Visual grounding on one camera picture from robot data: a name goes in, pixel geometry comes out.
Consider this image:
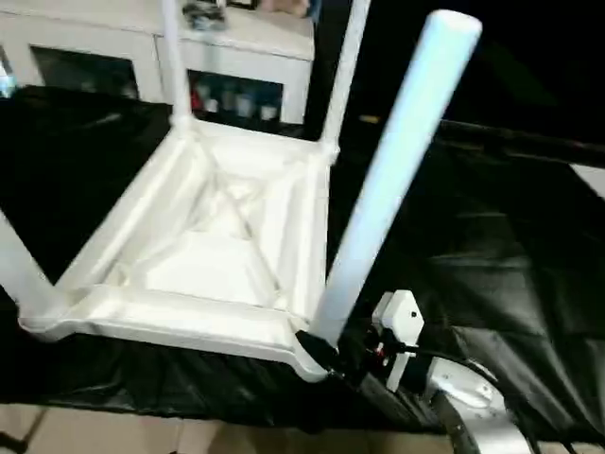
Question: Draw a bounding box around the white board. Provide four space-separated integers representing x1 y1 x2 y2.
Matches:
567 163 605 201

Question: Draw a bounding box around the white plastic table leg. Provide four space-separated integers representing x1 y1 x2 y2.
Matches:
0 213 69 334
159 0 196 135
307 9 484 347
320 0 372 164

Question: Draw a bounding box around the grey crumpled bundle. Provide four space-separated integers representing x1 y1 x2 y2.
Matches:
181 0 229 30

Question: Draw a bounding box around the black plastic mat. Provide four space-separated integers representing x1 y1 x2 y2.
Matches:
0 85 605 445

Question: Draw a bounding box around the white cabinet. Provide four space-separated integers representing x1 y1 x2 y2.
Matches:
0 0 316 126

